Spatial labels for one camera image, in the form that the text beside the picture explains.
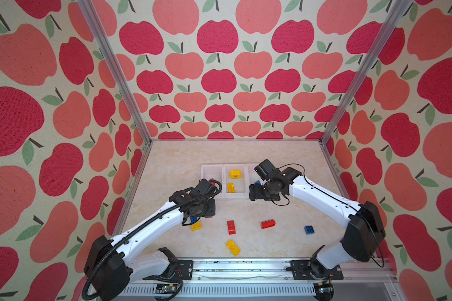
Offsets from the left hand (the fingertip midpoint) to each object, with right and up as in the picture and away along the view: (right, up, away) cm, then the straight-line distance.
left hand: (215, 210), depth 80 cm
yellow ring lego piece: (+10, +14, +22) cm, 28 cm away
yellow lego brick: (+7, +7, +19) cm, 21 cm away
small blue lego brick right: (+43, -10, +4) cm, 44 cm away
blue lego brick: (+17, +13, -5) cm, 22 cm away
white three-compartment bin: (+2, +16, +18) cm, 24 cm away
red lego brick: (+7, -9, +5) cm, 12 cm away
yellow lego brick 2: (-9, -9, +7) cm, 15 cm away
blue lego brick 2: (-11, -6, +7) cm, 14 cm away
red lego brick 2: (+24, -7, +5) cm, 25 cm away
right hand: (+20, +6, +4) cm, 21 cm away
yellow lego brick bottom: (+8, -16, +1) cm, 18 cm away
